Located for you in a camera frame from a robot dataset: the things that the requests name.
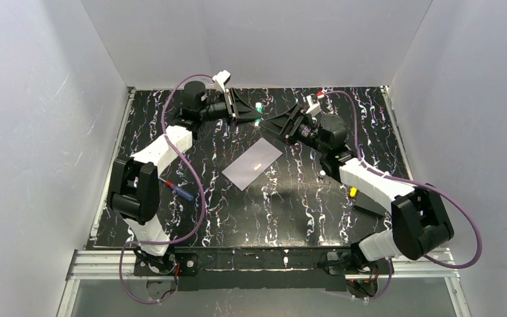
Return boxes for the lavender paper envelope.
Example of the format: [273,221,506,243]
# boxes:
[222,138,282,191]

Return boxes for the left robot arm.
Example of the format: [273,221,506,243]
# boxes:
[106,75,261,257]

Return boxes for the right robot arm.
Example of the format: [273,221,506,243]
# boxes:
[260,104,454,265]

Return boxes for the blue red screwdriver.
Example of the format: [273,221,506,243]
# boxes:
[159,178,195,202]

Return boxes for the black square pad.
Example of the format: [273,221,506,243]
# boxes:
[353,192,386,218]

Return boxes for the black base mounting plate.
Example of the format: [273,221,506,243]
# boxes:
[133,246,391,296]

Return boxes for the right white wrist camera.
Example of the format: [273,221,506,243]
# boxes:
[306,92,325,116]

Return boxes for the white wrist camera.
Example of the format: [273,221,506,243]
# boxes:
[212,70,231,93]
[306,92,325,116]

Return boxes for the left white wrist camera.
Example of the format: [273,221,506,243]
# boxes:
[212,70,231,93]

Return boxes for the aluminium frame rail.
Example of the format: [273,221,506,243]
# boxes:
[57,248,470,316]

